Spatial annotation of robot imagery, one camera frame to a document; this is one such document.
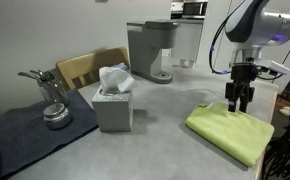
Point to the white tissue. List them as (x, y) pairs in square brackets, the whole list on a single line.
[(116, 79)]

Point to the wooden chair back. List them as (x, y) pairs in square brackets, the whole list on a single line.
[(85, 68)]

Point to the coffee pod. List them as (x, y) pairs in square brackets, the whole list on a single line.
[(182, 62), (191, 63)]

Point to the black tripod stand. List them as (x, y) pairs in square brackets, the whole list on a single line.
[(277, 157)]

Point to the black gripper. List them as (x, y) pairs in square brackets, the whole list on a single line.
[(239, 87)]

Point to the grey pod coffee maker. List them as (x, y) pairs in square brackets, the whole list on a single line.
[(146, 40)]

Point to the dark blue cloth mat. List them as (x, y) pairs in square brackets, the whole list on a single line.
[(26, 139)]

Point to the microwave oven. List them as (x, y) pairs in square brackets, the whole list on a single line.
[(195, 9)]

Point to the coffee pod far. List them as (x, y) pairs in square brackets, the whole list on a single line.
[(182, 62)]

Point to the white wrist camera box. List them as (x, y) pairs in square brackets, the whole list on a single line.
[(273, 66)]

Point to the yellow-green microfiber towel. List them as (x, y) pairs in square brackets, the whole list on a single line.
[(241, 135)]

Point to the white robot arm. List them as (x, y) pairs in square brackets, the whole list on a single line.
[(251, 26)]

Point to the round silver metal tin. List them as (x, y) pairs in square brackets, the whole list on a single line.
[(56, 116)]

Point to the grey tissue box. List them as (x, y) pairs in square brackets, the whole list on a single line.
[(114, 110)]

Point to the coffee pod near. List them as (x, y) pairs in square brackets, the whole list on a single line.
[(191, 63)]

